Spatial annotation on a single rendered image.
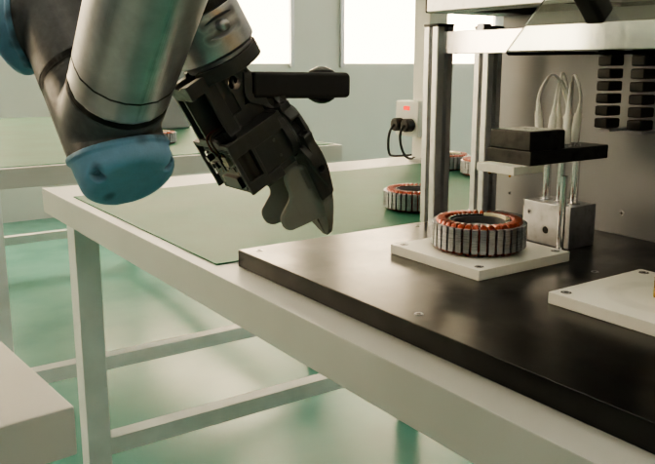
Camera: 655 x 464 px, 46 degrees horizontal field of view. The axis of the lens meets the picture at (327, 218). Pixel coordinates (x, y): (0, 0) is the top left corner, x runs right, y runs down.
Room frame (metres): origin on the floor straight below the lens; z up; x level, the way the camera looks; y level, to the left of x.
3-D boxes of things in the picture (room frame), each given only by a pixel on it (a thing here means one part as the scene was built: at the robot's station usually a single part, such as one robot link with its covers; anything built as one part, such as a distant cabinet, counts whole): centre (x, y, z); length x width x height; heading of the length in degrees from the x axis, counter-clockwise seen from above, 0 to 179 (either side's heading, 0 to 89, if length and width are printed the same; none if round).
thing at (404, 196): (1.32, -0.15, 0.77); 0.11 x 0.11 x 0.04
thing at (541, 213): (0.98, -0.30, 0.80); 0.07 x 0.05 x 0.06; 34
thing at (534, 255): (0.89, -0.18, 0.78); 0.15 x 0.15 x 0.01; 34
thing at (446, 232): (0.89, -0.18, 0.80); 0.11 x 0.11 x 0.04
